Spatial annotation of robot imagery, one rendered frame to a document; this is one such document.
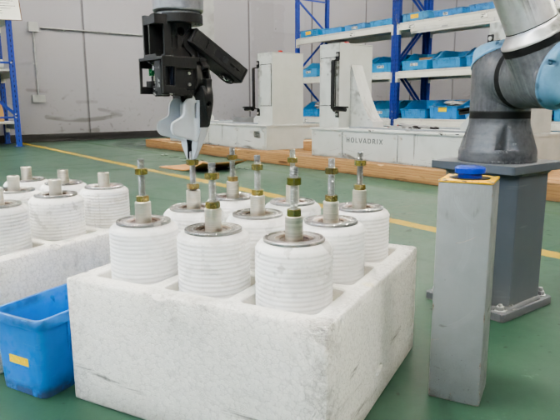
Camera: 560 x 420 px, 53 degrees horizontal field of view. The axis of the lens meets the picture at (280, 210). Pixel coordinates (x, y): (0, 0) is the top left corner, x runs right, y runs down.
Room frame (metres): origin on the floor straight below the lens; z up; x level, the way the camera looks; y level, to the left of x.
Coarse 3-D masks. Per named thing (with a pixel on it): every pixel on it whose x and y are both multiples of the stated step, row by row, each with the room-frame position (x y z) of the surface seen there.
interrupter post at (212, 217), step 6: (204, 210) 0.71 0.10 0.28; (210, 210) 0.70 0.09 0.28; (216, 210) 0.71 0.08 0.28; (204, 216) 0.71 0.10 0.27; (210, 216) 0.70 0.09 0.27; (216, 216) 0.71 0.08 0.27; (210, 222) 0.71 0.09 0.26; (216, 222) 0.71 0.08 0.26; (210, 228) 0.71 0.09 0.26; (216, 228) 0.71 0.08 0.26
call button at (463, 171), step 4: (456, 168) 0.75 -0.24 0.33; (460, 168) 0.74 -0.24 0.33; (464, 168) 0.74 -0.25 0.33; (468, 168) 0.74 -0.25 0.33; (472, 168) 0.73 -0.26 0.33; (476, 168) 0.73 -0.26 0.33; (480, 168) 0.74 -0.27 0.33; (484, 168) 0.74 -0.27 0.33; (460, 172) 0.74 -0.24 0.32; (464, 172) 0.74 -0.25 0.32; (468, 172) 0.73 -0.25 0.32; (472, 172) 0.73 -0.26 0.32; (476, 172) 0.73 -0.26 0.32; (480, 172) 0.73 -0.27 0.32; (484, 172) 0.74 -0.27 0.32; (460, 176) 0.75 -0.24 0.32; (464, 176) 0.74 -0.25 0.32; (468, 176) 0.74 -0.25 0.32; (472, 176) 0.74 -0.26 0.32; (476, 176) 0.74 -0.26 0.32; (480, 176) 0.74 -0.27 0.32
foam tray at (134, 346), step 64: (128, 320) 0.69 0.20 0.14; (192, 320) 0.64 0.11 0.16; (256, 320) 0.60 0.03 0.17; (320, 320) 0.58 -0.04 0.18; (384, 320) 0.74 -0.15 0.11; (128, 384) 0.69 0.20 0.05; (192, 384) 0.64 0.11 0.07; (256, 384) 0.60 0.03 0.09; (320, 384) 0.56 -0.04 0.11; (384, 384) 0.75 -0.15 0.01
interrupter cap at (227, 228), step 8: (192, 224) 0.73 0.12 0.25; (200, 224) 0.74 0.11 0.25; (224, 224) 0.74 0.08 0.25; (232, 224) 0.74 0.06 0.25; (192, 232) 0.69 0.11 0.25; (200, 232) 0.69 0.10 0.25; (208, 232) 0.69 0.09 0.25; (216, 232) 0.69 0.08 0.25; (224, 232) 0.68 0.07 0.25; (232, 232) 0.69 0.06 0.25
